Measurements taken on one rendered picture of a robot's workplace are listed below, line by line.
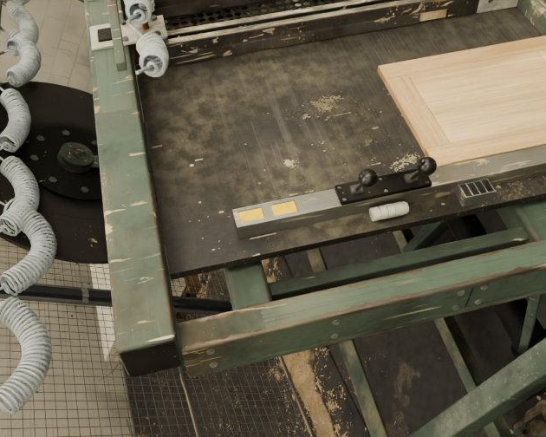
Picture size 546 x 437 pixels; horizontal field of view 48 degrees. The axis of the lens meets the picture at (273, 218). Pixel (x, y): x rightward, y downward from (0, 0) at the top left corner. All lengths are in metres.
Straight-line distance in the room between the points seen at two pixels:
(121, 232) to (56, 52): 5.89
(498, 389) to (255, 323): 0.98
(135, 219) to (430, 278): 0.57
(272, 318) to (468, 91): 0.81
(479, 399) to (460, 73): 0.93
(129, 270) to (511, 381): 1.16
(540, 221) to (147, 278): 0.84
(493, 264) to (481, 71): 0.63
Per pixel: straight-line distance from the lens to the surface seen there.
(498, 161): 1.43
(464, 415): 2.01
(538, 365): 1.84
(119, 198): 1.26
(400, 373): 3.34
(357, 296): 1.14
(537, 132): 1.56
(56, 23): 6.92
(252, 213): 1.27
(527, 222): 1.44
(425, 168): 1.22
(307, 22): 1.73
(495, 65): 1.73
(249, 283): 1.26
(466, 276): 1.20
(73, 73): 7.15
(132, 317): 1.09
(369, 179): 1.18
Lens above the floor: 2.29
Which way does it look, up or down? 30 degrees down
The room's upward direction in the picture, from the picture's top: 80 degrees counter-clockwise
